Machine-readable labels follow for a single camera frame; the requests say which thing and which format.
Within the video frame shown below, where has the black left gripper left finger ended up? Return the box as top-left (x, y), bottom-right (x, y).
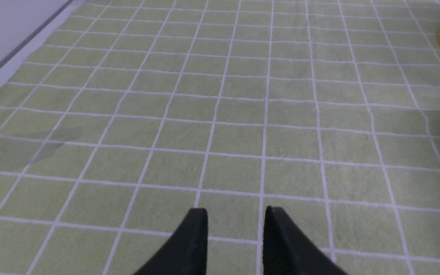
top-left (135, 208), bottom-right (208, 275)

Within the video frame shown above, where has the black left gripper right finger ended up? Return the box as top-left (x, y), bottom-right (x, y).
top-left (262, 206), bottom-right (346, 275)

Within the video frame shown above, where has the green checkered tablecloth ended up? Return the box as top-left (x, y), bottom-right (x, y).
top-left (0, 0), bottom-right (440, 275)

